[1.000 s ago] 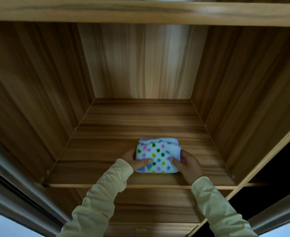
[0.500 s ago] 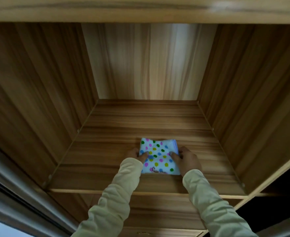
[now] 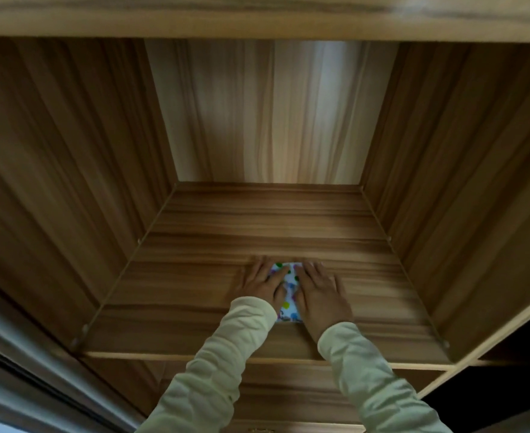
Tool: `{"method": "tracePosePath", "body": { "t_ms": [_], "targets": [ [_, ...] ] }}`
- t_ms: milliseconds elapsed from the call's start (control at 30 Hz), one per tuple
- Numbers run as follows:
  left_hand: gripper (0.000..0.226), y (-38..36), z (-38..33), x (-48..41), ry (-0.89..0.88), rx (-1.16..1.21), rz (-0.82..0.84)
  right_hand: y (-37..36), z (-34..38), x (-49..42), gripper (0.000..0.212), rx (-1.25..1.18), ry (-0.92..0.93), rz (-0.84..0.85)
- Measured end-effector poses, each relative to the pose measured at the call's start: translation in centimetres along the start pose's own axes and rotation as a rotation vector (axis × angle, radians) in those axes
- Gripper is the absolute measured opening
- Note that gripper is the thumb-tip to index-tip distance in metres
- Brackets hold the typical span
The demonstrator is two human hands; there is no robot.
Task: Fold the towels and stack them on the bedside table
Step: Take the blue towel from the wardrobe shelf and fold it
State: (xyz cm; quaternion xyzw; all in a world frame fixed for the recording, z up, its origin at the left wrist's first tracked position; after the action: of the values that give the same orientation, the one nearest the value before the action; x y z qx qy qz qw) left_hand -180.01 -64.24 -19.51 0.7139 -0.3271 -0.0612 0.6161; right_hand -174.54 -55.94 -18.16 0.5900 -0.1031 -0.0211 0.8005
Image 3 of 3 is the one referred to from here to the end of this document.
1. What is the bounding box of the person's left hand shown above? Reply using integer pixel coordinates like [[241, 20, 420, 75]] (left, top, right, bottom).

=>
[[235, 257, 288, 314]]

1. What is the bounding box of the person's right hand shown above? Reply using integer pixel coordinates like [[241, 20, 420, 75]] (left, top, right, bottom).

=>
[[292, 261, 354, 343]]

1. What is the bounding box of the white cloth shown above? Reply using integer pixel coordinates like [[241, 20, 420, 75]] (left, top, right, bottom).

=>
[[268, 262, 305, 324]]

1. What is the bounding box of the person's right forearm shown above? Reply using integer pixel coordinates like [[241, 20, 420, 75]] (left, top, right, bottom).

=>
[[317, 322, 454, 433]]

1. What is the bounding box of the person's left forearm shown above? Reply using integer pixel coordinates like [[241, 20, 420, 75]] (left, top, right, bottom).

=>
[[135, 296, 278, 433]]

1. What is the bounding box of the brown wooden shelf board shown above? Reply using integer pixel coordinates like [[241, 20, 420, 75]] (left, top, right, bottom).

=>
[[79, 182, 456, 371]]

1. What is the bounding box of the brown wooden wardrobe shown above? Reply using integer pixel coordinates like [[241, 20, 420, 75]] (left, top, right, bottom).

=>
[[0, 0, 530, 433]]

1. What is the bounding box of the grey wardrobe door frame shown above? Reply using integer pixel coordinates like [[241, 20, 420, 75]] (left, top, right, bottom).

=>
[[0, 268, 146, 433]]

